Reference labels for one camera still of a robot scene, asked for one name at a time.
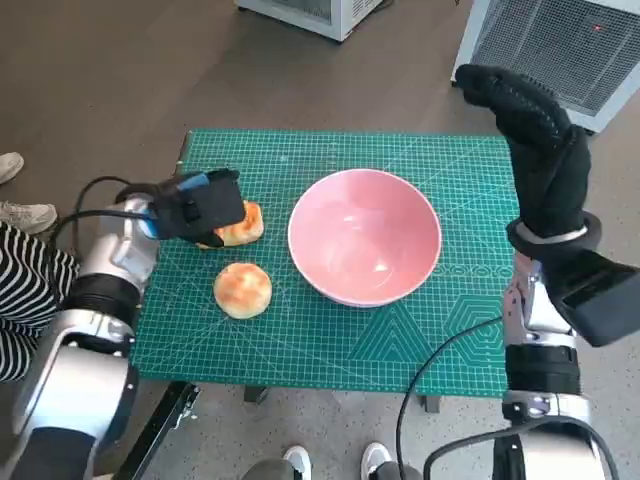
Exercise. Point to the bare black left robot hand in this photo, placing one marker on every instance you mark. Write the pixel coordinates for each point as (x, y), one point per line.
(195, 181)

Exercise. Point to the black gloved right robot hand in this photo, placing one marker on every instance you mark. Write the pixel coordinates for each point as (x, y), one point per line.
(545, 165)

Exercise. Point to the oblong grilled toy bread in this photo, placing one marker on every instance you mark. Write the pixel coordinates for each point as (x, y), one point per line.
(251, 225)

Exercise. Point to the round toy bread bun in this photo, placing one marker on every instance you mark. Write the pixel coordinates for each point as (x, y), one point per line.
(242, 290)

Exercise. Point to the pink bowl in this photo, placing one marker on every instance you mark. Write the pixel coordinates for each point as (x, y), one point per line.
(350, 240)

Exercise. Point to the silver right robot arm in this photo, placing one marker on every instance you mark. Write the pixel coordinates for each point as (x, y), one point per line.
(545, 370)

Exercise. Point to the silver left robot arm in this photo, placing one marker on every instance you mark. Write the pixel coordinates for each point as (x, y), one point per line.
(75, 380)

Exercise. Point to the white cabinet with mesh front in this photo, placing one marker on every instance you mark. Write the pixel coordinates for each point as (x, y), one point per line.
(545, 45)

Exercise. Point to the person's white shoe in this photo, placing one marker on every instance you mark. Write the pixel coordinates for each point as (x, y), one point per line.
(9, 167)
(27, 216)

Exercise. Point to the green cutting mat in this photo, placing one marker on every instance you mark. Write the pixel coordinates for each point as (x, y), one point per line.
(310, 345)

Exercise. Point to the white cabinet with glass front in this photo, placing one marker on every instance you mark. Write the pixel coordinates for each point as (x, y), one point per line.
(310, 12)

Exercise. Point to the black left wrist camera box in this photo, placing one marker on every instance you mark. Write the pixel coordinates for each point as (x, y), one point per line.
(210, 210)

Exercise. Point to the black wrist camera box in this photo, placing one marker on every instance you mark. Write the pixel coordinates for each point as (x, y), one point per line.
(210, 210)
(595, 295)

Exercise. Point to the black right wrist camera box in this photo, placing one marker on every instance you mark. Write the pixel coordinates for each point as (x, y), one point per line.
(595, 295)

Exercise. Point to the black table leg bracket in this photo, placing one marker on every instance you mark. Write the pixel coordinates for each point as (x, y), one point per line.
(255, 394)
(433, 404)

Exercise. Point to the black metal frame bar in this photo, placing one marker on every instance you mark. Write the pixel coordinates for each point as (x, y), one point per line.
(160, 430)

